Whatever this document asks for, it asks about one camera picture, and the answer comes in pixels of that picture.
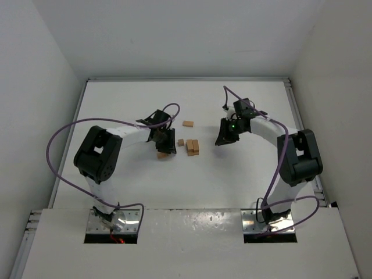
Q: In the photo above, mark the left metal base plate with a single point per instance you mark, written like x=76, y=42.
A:
x=119, y=222

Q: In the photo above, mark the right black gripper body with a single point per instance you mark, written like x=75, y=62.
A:
x=225, y=133

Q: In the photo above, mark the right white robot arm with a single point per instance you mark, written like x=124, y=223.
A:
x=299, y=160

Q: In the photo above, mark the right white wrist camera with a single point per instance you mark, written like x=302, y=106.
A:
x=230, y=112

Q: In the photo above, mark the wood block three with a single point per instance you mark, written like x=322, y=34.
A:
x=196, y=148

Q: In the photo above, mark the wood block four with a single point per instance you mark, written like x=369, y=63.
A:
x=190, y=146

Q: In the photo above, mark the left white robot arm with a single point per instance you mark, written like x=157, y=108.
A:
x=96, y=158

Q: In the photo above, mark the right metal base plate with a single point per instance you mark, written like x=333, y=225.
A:
x=253, y=223

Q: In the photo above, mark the wood block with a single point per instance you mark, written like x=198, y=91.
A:
x=188, y=123

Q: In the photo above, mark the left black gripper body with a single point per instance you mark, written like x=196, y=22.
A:
x=166, y=140

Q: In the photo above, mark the wood block one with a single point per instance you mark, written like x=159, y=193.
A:
x=162, y=155

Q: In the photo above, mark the metal base plate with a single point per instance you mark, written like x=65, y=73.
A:
x=253, y=223
x=119, y=222

